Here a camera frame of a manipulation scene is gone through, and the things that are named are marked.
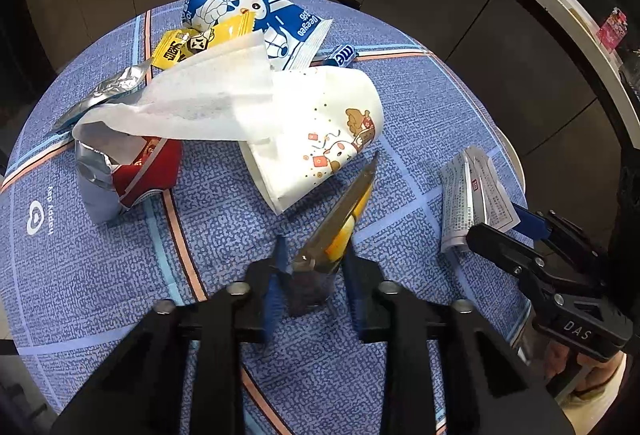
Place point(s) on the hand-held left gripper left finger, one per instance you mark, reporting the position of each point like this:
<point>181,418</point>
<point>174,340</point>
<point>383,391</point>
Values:
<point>272,297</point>

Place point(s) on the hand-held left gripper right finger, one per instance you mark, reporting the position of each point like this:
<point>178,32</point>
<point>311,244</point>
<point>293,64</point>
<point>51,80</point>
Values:
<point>352,297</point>

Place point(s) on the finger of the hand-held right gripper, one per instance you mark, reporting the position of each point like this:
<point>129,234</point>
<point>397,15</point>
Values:
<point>500,247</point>
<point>530,221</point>

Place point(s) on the white printed packet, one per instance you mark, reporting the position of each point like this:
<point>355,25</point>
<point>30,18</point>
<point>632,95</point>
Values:
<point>475,200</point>

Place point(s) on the yellow foil wrapper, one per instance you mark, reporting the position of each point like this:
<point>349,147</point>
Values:
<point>345,210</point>

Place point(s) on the white tissue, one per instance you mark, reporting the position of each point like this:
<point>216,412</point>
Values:
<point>200,95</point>

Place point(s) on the blue candy wrapper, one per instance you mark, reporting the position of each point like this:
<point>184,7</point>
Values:
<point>342,55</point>

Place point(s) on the yellow snack packet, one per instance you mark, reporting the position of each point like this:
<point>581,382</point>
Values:
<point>172,47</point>

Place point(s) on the blue white snack bag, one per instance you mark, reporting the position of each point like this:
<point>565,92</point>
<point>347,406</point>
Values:
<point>280,22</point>

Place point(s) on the person's right hand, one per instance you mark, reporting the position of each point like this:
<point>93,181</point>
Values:
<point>556,360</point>

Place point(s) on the blue patterned tablecloth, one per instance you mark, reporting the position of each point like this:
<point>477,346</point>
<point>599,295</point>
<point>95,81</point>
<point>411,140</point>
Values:
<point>425,115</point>

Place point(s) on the red snack bag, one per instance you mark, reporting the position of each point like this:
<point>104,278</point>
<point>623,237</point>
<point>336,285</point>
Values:
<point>150,170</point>

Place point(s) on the pink box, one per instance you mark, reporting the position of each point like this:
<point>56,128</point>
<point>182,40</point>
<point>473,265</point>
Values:
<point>612,30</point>

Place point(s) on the white kitchen countertop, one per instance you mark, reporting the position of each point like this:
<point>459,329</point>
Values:
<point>560,7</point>

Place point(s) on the silver foil wrapper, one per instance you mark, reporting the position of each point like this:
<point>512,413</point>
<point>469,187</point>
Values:
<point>115,82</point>

